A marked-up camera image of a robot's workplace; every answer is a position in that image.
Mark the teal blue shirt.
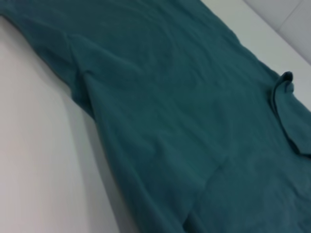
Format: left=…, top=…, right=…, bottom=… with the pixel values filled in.
left=0, top=0, right=311, bottom=233

